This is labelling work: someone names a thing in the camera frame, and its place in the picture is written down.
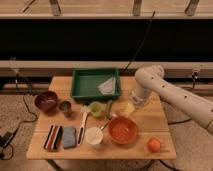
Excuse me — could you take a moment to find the black hanging cable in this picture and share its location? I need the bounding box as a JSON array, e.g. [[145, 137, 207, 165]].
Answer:
[[120, 10, 157, 75]]

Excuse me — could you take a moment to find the green plastic cup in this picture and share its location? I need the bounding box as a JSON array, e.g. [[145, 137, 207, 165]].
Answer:
[[89, 101, 105, 119]]

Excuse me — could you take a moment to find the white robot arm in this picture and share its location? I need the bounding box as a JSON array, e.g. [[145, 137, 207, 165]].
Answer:
[[130, 65, 213, 135]]

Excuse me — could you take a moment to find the orange fruit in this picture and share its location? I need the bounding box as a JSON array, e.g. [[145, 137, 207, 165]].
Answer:
[[147, 138, 161, 153]]

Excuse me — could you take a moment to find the orange red bowl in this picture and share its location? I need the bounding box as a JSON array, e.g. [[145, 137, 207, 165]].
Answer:
[[108, 117, 138, 145]]

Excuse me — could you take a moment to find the black power adapter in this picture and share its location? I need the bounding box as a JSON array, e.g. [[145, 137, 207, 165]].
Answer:
[[0, 130, 17, 148]]

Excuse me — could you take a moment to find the yellow banana piece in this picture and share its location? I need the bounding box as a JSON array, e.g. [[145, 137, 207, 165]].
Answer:
[[124, 102, 136, 117]]

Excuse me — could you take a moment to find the white cup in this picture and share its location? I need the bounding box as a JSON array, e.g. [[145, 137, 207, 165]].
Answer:
[[85, 127, 103, 147]]

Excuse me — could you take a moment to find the white cloth in tray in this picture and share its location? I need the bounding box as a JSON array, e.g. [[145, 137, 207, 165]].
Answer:
[[98, 77, 116, 95]]

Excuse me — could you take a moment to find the striped red black block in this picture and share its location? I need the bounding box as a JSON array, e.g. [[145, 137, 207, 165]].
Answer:
[[44, 125, 63, 152]]

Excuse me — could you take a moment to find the blue grey sponge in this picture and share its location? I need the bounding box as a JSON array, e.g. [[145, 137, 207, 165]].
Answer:
[[63, 127, 77, 149]]

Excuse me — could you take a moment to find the brown metal cup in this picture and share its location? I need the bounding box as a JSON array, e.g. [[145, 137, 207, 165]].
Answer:
[[59, 101, 72, 118]]

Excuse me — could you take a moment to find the dark red bowl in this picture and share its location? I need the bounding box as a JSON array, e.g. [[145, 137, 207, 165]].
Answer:
[[34, 91, 58, 113]]

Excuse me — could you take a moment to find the black cable on floor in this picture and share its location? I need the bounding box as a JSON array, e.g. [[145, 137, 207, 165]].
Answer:
[[0, 71, 39, 161]]

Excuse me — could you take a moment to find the green plastic tray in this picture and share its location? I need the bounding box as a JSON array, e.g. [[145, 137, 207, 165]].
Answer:
[[71, 68, 121, 101]]

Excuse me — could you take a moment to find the metal spoon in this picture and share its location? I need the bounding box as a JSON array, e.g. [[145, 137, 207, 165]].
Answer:
[[100, 115, 117, 130]]

